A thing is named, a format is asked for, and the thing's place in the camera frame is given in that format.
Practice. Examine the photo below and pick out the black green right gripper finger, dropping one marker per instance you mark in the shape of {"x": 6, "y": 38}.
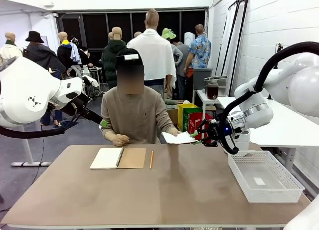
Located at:
{"x": 199, "y": 127}
{"x": 209, "y": 142}

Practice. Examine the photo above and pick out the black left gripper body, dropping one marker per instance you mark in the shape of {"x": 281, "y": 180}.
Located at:
{"x": 87, "y": 114}

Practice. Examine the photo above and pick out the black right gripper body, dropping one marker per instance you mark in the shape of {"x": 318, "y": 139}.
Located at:
{"x": 221, "y": 130}

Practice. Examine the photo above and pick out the white paper sheet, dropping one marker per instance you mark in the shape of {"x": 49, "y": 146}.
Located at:
{"x": 177, "y": 138}

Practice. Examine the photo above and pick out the kraft cover spiral notebook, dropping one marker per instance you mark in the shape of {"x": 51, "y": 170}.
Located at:
{"x": 132, "y": 157}

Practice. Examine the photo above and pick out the yellow pencil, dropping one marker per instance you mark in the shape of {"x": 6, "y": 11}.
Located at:
{"x": 151, "y": 160}

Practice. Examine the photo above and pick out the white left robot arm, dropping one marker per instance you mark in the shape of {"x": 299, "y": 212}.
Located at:
{"x": 25, "y": 90}

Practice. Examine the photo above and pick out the person's right forearm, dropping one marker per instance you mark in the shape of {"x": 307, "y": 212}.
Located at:
{"x": 108, "y": 135}

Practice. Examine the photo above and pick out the person's right hand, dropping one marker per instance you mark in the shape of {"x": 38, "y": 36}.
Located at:
{"x": 119, "y": 139}

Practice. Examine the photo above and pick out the person's left hand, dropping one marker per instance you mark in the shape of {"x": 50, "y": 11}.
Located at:
{"x": 175, "y": 132}

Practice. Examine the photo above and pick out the red bag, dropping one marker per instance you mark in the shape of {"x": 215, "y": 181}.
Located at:
{"x": 193, "y": 122}

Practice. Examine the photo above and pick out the green bag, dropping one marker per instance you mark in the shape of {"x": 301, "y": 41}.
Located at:
{"x": 186, "y": 120}

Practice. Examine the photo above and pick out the yellow-green bag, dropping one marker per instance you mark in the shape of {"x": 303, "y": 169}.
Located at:
{"x": 184, "y": 107}

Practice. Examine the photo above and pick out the white lidded trash can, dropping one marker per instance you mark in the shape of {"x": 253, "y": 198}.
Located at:
{"x": 244, "y": 141}

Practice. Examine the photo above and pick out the brown cardboard box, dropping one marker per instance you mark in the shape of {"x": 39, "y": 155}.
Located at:
{"x": 172, "y": 116}

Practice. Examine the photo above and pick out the small white side table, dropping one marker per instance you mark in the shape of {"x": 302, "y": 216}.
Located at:
{"x": 202, "y": 96}

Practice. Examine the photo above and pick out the person's beige sweater torso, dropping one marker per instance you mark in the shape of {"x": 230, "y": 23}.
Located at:
{"x": 134, "y": 115}

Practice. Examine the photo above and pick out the glass jar with dark liquid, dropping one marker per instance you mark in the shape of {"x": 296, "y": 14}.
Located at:
{"x": 212, "y": 91}

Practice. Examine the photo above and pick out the small white background table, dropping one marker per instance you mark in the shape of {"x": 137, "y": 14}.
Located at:
{"x": 96, "y": 69}

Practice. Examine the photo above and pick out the grey bin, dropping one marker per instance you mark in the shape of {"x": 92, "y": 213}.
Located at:
{"x": 202, "y": 77}

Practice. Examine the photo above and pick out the person's blurred head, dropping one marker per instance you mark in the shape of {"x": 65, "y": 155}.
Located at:
{"x": 130, "y": 80}

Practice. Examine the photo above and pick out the metal tray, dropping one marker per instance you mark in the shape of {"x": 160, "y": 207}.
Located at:
{"x": 219, "y": 77}

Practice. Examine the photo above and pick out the seated person in black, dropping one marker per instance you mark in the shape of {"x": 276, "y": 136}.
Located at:
{"x": 86, "y": 56}

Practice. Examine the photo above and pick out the mannequin in dark puffer jacket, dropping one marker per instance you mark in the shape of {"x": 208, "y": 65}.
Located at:
{"x": 112, "y": 60}

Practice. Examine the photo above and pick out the small white basket label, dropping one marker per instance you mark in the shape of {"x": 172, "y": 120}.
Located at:
{"x": 259, "y": 181}

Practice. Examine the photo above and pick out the large white desk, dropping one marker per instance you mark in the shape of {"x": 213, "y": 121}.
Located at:
{"x": 286, "y": 130}

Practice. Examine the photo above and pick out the mannequin with yellow scarf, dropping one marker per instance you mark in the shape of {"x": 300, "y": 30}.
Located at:
{"x": 65, "y": 53}

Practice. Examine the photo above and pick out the white T-leg stand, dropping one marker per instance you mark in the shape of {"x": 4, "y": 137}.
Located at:
{"x": 27, "y": 145}

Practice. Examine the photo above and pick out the person in dark grey shirt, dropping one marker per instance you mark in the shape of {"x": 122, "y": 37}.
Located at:
{"x": 184, "y": 58}

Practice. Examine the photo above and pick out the mannequin with black hat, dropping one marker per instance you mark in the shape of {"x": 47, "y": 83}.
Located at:
{"x": 42, "y": 55}

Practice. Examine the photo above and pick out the person's black cap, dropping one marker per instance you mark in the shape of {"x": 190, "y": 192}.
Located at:
{"x": 128, "y": 51}

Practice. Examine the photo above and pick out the man in blue floral shirt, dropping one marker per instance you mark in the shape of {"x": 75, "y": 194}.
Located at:
{"x": 199, "y": 53}

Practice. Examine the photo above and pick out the white perforated plastic basket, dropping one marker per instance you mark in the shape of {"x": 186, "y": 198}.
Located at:
{"x": 271, "y": 187}

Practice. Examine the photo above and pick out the bare tan mannequin head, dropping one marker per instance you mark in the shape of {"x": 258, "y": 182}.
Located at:
{"x": 110, "y": 36}
{"x": 137, "y": 34}

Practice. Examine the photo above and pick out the mannequin with white shawl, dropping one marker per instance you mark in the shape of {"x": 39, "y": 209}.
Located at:
{"x": 152, "y": 53}

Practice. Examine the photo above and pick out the tall white appliance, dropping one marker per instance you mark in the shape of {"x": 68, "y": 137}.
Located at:
{"x": 189, "y": 38}

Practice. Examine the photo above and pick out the black framed white panels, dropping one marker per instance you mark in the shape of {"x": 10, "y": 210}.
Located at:
{"x": 230, "y": 35}

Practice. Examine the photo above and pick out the mannequin in cream coat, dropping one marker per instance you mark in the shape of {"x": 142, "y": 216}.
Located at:
{"x": 8, "y": 53}

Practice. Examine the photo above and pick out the black wall camera mount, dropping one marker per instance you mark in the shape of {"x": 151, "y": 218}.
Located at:
{"x": 279, "y": 48}

